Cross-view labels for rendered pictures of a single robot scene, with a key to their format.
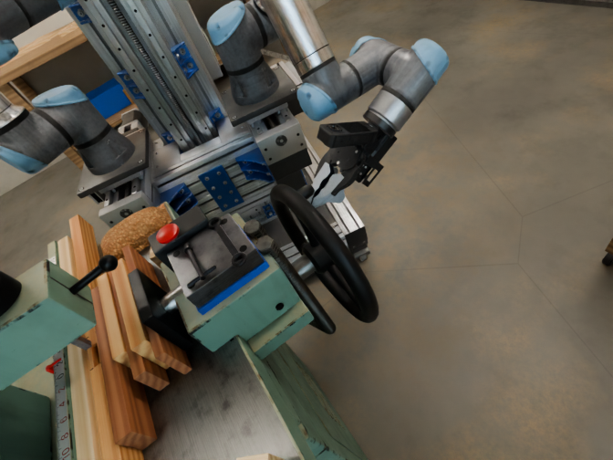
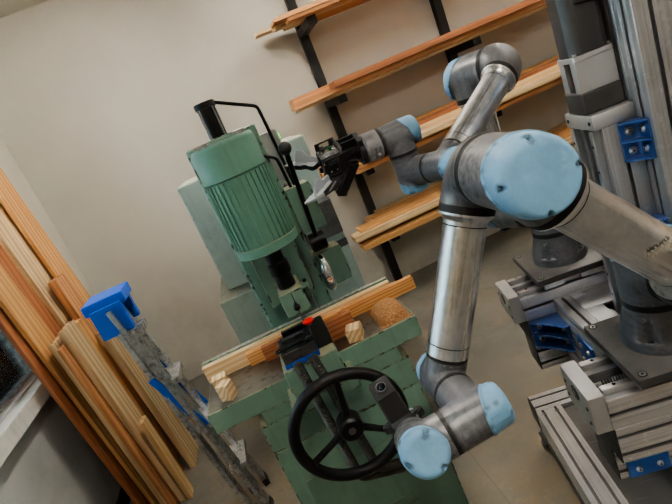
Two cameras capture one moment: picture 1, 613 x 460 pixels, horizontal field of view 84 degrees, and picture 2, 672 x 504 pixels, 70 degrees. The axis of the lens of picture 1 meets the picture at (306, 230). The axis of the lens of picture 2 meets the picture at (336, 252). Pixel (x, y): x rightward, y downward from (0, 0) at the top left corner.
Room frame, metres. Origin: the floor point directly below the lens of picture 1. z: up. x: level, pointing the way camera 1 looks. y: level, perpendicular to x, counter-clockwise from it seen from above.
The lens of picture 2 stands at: (0.65, -0.94, 1.49)
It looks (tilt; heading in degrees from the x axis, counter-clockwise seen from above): 16 degrees down; 99
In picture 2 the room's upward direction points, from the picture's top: 23 degrees counter-clockwise
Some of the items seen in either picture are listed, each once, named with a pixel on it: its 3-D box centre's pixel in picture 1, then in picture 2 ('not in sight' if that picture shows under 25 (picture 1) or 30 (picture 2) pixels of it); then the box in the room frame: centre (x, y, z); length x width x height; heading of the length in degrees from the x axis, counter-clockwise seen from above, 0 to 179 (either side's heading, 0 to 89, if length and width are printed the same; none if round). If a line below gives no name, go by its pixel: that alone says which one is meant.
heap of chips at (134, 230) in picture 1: (130, 230); (386, 308); (0.53, 0.30, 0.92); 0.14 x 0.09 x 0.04; 105
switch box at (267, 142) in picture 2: not in sight; (275, 155); (0.35, 0.67, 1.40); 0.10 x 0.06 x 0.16; 105
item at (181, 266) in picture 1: (204, 249); (303, 340); (0.33, 0.13, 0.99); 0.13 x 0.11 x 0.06; 15
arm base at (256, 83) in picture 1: (250, 76); (657, 312); (1.07, -0.04, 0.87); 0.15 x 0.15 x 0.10
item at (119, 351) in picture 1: (122, 318); not in sight; (0.33, 0.29, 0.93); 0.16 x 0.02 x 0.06; 15
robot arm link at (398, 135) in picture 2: not in sight; (397, 136); (0.72, 0.34, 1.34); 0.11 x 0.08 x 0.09; 15
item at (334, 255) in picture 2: not in sight; (331, 263); (0.40, 0.54, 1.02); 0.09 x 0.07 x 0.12; 15
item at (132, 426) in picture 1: (119, 355); (303, 335); (0.28, 0.30, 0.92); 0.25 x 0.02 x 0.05; 15
